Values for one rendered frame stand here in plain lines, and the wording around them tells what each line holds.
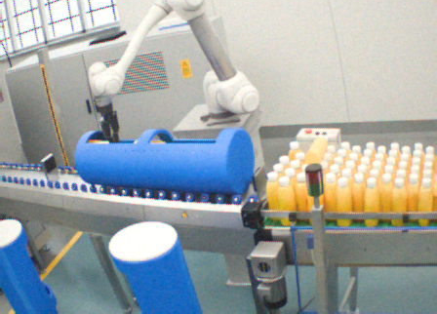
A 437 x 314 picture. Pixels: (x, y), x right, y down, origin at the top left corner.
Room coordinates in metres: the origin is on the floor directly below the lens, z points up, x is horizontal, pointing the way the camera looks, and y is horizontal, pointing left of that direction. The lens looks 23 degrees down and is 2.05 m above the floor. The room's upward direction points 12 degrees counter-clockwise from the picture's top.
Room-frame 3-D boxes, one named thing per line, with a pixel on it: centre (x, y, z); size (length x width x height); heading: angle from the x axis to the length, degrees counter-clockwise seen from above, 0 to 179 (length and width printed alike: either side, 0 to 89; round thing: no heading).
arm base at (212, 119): (2.75, -0.05, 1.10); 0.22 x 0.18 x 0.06; 79
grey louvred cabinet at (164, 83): (4.36, 0.85, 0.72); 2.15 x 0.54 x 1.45; 67
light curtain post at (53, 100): (3.11, 0.99, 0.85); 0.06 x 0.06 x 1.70; 60
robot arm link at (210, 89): (2.74, -0.07, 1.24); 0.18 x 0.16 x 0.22; 25
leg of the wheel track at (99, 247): (2.54, 0.80, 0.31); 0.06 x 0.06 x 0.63; 60
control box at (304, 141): (2.23, -0.47, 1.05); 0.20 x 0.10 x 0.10; 60
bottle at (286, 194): (1.85, -0.22, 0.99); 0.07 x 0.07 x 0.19
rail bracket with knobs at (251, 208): (1.88, -0.08, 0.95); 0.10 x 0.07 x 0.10; 150
